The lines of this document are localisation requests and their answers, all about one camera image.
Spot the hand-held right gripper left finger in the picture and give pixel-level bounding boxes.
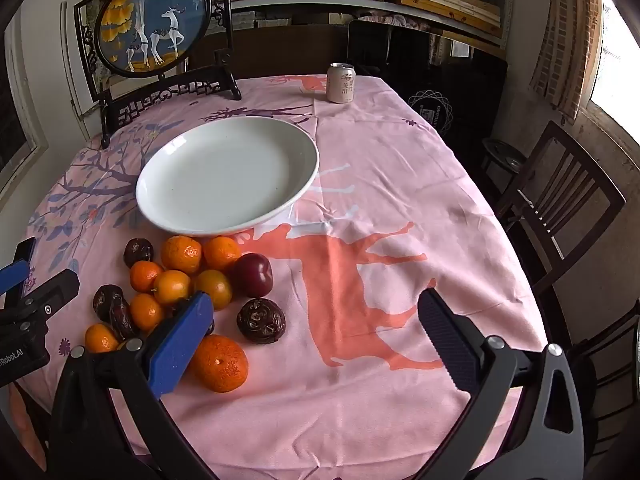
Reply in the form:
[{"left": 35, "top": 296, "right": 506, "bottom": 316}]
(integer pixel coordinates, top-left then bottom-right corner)
[{"left": 46, "top": 291, "right": 221, "bottom": 480}]

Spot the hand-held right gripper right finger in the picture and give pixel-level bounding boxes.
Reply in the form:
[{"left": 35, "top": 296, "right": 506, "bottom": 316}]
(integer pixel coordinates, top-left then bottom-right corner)
[{"left": 415, "top": 288, "right": 586, "bottom": 480}]

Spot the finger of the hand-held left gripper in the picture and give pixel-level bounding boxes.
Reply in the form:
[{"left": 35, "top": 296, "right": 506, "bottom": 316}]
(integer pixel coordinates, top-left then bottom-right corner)
[
  {"left": 20, "top": 269, "right": 81, "bottom": 328},
  {"left": 0, "top": 237, "right": 37, "bottom": 308}
]

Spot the large orange mandarin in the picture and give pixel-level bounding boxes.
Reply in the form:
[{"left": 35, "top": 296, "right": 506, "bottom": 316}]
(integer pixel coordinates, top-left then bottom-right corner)
[{"left": 187, "top": 335, "right": 249, "bottom": 394}]

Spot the smooth yellow orange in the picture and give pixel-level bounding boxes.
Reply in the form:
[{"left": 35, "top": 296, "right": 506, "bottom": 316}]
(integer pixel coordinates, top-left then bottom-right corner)
[
  {"left": 152, "top": 270, "right": 193, "bottom": 307},
  {"left": 194, "top": 269, "right": 233, "bottom": 309}
]

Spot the large dark water chestnut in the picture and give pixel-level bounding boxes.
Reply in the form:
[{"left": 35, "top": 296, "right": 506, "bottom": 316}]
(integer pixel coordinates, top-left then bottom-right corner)
[{"left": 236, "top": 298, "right": 287, "bottom": 345}]

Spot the dark red plum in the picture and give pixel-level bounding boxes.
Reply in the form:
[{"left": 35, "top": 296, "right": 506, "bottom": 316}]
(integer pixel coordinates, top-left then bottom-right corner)
[{"left": 231, "top": 253, "right": 274, "bottom": 298}]

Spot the white oval plate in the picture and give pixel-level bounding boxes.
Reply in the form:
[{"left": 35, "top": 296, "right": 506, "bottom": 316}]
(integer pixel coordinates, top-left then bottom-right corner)
[{"left": 136, "top": 117, "right": 320, "bottom": 237}]

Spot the dark wooden slatted chair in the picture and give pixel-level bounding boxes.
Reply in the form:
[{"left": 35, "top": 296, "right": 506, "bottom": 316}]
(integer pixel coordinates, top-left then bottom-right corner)
[{"left": 492, "top": 120, "right": 627, "bottom": 291}]

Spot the round metal stool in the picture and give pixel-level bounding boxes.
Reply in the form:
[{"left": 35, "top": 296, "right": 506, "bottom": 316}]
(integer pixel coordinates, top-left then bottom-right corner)
[{"left": 481, "top": 138, "right": 527, "bottom": 177}]

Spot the black board with white emblem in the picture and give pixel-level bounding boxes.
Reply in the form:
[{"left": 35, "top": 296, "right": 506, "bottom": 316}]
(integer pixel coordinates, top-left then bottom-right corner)
[{"left": 345, "top": 20, "right": 508, "bottom": 161}]

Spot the pale drink can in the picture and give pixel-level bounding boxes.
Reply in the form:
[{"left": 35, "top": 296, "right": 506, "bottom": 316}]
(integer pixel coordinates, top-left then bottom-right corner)
[{"left": 327, "top": 63, "right": 356, "bottom": 104}]

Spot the dark carved wooden chair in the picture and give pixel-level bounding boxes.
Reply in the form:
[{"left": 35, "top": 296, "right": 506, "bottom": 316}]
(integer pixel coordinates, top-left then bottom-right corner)
[{"left": 74, "top": 0, "right": 242, "bottom": 148}]

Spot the pink folded cloth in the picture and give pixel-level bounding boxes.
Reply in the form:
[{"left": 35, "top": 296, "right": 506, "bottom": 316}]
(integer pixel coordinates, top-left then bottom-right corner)
[{"left": 357, "top": 14, "right": 426, "bottom": 31}]

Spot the beige patterned curtain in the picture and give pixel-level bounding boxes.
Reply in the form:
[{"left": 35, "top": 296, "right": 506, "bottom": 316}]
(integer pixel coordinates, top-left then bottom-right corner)
[{"left": 530, "top": 0, "right": 606, "bottom": 121}]

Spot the bright window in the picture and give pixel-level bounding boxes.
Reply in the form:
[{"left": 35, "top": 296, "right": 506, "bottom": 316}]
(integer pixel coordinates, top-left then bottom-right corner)
[{"left": 590, "top": 0, "right": 640, "bottom": 116}]

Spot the stack of wooden boards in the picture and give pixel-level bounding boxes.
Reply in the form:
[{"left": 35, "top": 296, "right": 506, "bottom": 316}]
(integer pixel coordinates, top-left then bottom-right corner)
[{"left": 392, "top": 0, "right": 503, "bottom": 37}]

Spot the white wall frame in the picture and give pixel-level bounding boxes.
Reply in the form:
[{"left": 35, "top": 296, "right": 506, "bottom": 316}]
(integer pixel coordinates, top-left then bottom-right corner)
[{"left": 5, "top": 12, "right": 49, "bottom": 183}]

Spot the white wall shelf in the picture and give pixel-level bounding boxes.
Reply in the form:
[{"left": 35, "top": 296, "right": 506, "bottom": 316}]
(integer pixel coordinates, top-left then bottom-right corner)
[{"left": 220, "top": 0, "right": 516, "bottom": 53}]

